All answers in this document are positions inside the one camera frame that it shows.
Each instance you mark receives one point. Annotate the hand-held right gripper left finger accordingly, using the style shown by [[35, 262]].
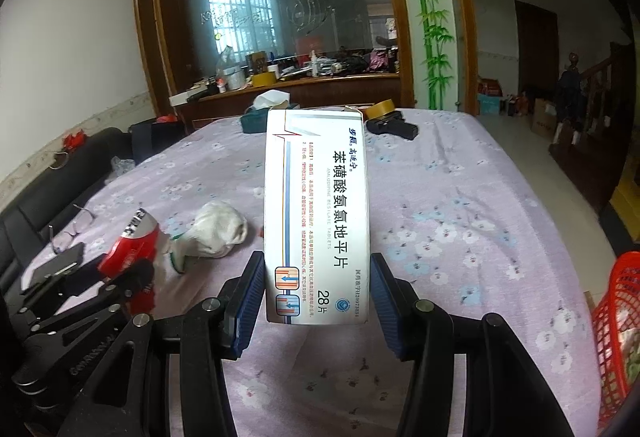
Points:
[[245, 307]]

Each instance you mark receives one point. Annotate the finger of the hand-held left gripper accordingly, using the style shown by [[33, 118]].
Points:
[[50, 272], [132, 284]]

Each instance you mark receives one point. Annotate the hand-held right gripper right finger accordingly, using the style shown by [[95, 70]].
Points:
[[387, 307]]

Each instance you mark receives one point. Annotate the crushed red can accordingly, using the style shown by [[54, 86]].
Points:
[[132, 239]]

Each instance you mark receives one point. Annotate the white medicine box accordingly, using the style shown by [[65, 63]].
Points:
[[320, 217]]

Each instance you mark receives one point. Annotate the red mesh basket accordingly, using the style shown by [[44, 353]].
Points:
[[615, 307]]

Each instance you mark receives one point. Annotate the eyeglasses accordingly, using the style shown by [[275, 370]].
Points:
[[75, 229]]

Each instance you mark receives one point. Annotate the white crumpled cloth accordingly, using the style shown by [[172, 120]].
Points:
[[215, 227]]

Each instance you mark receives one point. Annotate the black leather sofa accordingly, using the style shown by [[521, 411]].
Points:
[[50, 182]]

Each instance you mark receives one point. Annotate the purple floral tablecloth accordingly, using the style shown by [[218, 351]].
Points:
[[475, 242]]

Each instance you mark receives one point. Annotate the crumpled clear plastic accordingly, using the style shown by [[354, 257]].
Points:
[[117, 168]]

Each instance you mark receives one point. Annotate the red ribbon bow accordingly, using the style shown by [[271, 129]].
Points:
[[73, 141]]

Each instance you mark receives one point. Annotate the black tape dispenser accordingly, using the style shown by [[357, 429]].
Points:
[[392, 127]]

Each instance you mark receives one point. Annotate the teal tissue box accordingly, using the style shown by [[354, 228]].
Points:
[[255, 119]]

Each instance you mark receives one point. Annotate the brown tape roll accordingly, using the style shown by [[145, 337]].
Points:
[[380, 108]]

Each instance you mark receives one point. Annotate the pile of gift boxes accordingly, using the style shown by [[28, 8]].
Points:
[[492, 99]]

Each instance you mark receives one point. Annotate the brown cardboard box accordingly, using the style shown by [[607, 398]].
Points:
[[542, 119]]

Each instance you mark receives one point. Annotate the wooden glass partition cabinet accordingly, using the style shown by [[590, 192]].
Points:
[[165, 17]]

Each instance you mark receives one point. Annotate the wooden stair railing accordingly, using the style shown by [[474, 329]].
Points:
[[595, 127]]

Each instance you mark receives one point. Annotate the bamboo painted glass panel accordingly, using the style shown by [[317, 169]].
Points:
[[430, 17]]

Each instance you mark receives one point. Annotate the brown wooden door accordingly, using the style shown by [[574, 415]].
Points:
[[537, 52]]

